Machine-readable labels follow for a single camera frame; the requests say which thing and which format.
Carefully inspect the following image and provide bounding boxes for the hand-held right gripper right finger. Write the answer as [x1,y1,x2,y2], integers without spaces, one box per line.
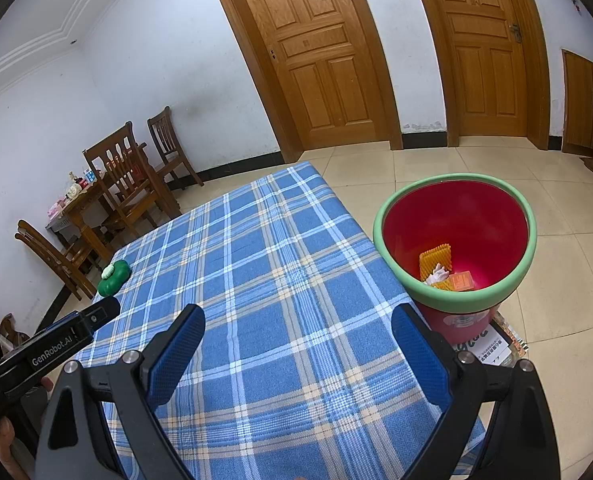
[391,303,562,480]

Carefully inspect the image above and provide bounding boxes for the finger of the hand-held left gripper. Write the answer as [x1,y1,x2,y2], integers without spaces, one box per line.
[37,296,122,340]

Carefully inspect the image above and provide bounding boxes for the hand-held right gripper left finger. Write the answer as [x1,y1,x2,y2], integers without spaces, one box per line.
[35,303,207,480]

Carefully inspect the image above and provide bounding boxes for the white tissue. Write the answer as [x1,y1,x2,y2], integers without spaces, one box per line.
[423,265,449,287]

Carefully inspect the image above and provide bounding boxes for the red bin with green rim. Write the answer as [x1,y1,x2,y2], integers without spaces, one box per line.
[373,172,537,346]

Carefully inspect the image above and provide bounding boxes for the person's left hand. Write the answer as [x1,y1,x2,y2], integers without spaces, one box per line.
[0,416,16,476]

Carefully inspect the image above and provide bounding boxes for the green clover-shaped box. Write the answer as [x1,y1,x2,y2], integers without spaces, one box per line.
[97,260,132,297]

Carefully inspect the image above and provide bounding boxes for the white printed bag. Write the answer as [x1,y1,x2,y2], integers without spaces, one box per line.
[453,325,519,376]

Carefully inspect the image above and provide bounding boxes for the low wooden chair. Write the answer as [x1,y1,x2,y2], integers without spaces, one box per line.
[15,220,97,301]

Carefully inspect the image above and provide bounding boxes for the silver printed bag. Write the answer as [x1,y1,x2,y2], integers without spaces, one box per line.
[496,310,529,358]

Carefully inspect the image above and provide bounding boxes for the wooden dining table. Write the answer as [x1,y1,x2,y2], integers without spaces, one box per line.
[45,172,152,271]

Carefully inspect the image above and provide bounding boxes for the blue plaid tablecloth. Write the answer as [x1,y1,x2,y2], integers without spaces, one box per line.
[71,161,487,480]

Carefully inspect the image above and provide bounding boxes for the tall wooden chair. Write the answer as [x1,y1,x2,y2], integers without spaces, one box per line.
[83,121,180,238]

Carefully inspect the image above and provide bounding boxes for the wooden cabinet door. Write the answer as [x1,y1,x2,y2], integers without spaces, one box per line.
[561,49,593,158]

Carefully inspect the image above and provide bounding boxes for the wooden panel door with handle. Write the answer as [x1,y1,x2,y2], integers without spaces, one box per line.
[406,0,552,150]

